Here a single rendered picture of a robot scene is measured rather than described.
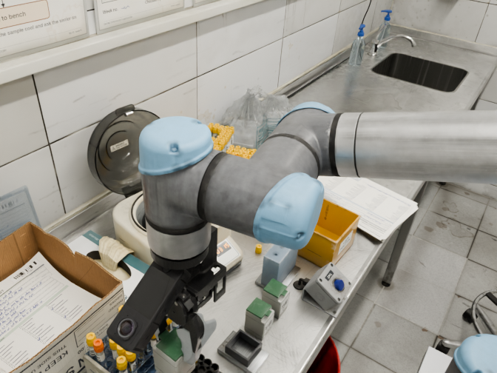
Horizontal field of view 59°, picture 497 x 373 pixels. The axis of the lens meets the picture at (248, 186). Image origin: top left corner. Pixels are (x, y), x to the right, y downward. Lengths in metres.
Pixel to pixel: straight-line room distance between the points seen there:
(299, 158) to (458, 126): 0.16
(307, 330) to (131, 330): 0.53
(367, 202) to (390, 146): 0.87
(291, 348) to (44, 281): 0.53
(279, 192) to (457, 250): 2.38
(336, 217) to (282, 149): 0.73
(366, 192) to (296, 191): 0.98
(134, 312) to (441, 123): 0.40
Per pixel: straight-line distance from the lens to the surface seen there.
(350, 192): 1.37
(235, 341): 0.94
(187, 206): 0.45
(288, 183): 0.42
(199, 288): 0.58
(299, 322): 1.01
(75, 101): 1.10
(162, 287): 0.55
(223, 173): 0.43
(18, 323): 0.98
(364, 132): 0.49
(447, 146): 0.48
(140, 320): 0.55
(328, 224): 1.21
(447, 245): 2.76
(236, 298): 1.03
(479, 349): 0.73
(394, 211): 1.34
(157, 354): 0.69
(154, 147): 0.43
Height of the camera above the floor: 1.67
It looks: 36 degrees down
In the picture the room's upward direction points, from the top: 4 degrees clockwise
